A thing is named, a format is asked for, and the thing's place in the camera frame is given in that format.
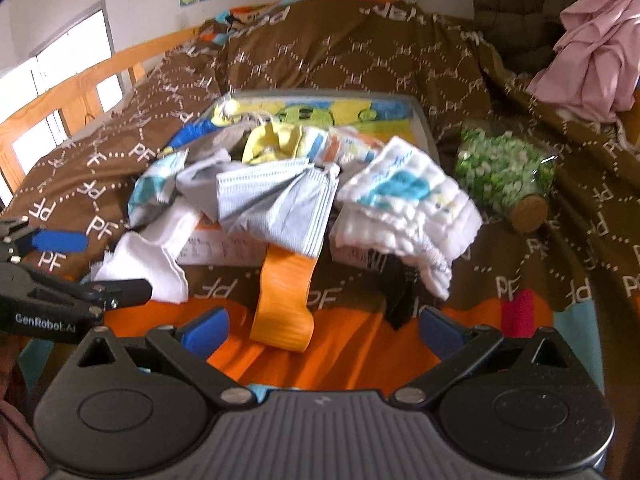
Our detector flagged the colourful cartoon storage box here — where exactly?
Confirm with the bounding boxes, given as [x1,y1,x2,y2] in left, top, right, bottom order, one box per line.
[190,91,444,171]

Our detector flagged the cartoon printed cloth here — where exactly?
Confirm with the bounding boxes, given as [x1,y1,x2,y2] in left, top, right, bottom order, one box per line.
[212,100,417,132]

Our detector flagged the orange ribbed cloth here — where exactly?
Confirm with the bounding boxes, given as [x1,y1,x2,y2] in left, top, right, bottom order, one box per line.
[249,244,317,354]

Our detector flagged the white cloth blue orange stripes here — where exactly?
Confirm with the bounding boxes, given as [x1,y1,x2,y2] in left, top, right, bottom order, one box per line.
[300,127,389,169]

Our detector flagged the window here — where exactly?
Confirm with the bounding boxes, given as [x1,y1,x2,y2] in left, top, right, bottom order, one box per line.
[0,0,127,198]

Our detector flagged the wooden bed rail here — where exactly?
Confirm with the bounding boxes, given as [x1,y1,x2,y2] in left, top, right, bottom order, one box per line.
[0,25,211,197]

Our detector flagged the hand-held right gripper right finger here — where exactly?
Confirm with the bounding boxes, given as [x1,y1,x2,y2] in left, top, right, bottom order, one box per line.
[390,307,576,408]

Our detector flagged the white cloth teal print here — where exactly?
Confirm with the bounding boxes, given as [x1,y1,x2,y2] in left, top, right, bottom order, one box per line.
[127,150,189,229]

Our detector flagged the white printed packet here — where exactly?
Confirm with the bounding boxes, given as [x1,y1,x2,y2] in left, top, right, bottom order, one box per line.
[175,212,271,267]

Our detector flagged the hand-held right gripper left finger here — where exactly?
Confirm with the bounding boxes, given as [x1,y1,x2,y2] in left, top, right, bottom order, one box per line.
[75,307,257,409]

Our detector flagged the person's pink clothing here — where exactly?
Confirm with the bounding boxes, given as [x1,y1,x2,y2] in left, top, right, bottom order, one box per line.
[0,337,50,480]

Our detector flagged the green patterned bottle with cork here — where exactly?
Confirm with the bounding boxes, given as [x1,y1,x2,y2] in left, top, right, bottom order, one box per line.
[452,126,559,235]

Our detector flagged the olive quilted jacket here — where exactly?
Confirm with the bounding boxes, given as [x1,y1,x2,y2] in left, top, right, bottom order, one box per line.
[472,0,582,77]

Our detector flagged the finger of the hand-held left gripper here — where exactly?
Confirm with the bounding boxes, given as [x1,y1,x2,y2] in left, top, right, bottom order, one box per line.
[27,266,154,312]
[0,217,89,262]

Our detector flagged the light grey cloth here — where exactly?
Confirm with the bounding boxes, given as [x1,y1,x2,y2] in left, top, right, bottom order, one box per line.
[175,147,236,224]

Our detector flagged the pink cloth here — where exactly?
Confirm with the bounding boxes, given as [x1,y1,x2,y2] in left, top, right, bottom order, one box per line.
[525,0,640,124]

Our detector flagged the white quilted cloth blue print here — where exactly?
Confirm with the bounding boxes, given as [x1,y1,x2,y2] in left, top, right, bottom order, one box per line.
[331,136,484,302]

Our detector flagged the brown printed blanket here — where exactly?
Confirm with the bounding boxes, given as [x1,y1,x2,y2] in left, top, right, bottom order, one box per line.
[0,0,640,411]

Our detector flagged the yellow cloth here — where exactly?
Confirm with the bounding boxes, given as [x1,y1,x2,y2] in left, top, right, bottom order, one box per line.
[242,124,304,165]

